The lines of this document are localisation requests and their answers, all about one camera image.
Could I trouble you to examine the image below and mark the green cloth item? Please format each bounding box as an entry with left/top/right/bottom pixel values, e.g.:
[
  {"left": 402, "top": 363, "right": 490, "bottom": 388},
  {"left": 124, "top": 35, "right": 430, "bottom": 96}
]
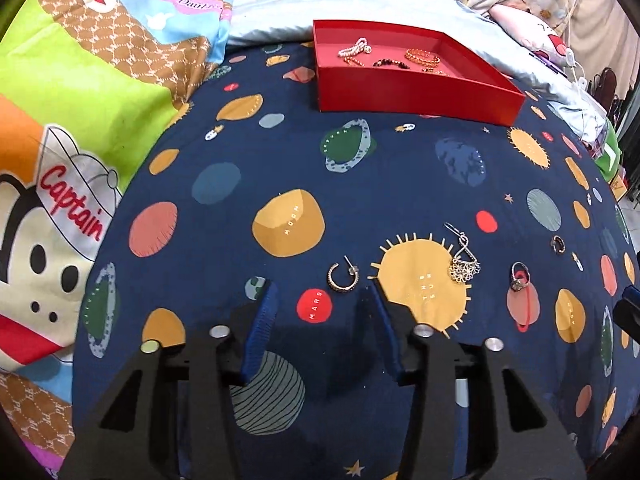
[{"left": 594, "top": 120, "right": 622, "bottom": 183}]

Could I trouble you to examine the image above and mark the hoop earring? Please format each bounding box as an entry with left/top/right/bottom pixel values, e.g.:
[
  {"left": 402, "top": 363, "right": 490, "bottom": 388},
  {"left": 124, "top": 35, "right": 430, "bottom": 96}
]
[
  {"left": 326, "top": 256, "right": 360, "bottom": 294},
  {"left": 550, "top": 235, "right": 566, "bottom": 255}
]

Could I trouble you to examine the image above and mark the light blue crumpled sheet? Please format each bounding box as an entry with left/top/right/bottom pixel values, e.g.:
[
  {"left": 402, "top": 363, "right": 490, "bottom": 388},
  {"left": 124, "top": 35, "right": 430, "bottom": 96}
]
[{"left": 515, "top": 70, "right": 608, "bottom": 151}]

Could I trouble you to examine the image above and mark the gold bangle bracelet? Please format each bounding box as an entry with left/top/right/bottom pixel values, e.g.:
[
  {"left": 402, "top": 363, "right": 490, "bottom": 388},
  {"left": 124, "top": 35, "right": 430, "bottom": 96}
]
[{"left": 403, "top": 48, "right": 443, "bottom": 71}]

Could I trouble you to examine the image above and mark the navy planet print bedsheet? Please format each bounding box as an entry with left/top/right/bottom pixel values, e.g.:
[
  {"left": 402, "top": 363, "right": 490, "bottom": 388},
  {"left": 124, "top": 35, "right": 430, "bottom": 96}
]
[{"left": 73, "top": 44, "right": 639, "bottom": 479}]

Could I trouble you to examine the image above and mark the colourful monkey cartoon blanket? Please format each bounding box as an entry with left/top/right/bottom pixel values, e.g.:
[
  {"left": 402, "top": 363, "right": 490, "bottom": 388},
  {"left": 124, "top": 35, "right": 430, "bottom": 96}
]
[{"left": 1, "top": 0, "right": 232, "bottom": 479}]

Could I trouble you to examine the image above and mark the white pillow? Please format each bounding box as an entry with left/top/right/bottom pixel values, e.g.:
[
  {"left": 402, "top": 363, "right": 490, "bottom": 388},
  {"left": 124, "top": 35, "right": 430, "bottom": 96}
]
[{"left": 227, "top": 0, "right": 570, "bottom": 100}]

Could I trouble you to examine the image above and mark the pink cartoon pillow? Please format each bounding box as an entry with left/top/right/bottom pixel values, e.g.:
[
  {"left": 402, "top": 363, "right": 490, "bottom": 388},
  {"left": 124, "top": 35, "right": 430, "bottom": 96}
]
[{"left": 488, "top": 4, "right": 585, "bottom": 76}]

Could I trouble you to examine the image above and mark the gold wrist watch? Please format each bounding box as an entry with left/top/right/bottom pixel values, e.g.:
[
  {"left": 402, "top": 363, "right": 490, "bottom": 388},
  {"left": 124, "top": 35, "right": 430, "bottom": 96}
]
[{"left": 422, "top": 67, "right": 449, "bottom": 77}]

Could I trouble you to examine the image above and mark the silver ring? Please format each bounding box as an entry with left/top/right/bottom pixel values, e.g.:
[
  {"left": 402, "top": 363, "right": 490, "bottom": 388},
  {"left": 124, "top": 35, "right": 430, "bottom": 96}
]
[{"left": 508, "top": 261, "right": 533, "bottom": 293}]

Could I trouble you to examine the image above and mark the white pearl bracelet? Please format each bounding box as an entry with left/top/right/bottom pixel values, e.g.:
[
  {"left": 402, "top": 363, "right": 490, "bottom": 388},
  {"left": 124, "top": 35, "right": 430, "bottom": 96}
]
[{"left": 337, "top": 37, "right": 373, "bottom": 59}]

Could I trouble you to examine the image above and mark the red cardboard tray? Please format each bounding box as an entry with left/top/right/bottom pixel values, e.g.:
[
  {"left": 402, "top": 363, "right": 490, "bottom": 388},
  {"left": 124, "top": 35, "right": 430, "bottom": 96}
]
[{"left": 312, "top": 20, "right": 525, "bottom": 127}]

